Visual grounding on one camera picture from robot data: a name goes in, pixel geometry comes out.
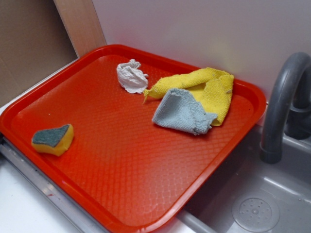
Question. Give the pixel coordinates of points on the grey plastic sink basin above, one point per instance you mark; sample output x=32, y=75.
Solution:
x=247, y=195

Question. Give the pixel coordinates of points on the grey plastic faucet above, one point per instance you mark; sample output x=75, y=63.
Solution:
x=289, y=109

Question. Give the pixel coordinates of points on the yellow sponge with green pad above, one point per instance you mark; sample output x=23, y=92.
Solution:
x=55, y=141

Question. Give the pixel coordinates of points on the yellow cloth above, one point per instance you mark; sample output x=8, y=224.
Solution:
x=211, y=87

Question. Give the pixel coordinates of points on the crumpled white paper towel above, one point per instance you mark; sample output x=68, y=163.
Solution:
x=131, y=77

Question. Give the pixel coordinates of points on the orange plastic tray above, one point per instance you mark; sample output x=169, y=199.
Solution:
x=131, y=175

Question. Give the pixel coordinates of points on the light blue cloth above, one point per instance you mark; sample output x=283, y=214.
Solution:
x=179, y=110

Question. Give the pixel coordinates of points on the wooden board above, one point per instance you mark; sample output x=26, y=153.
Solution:
x=82, y=25

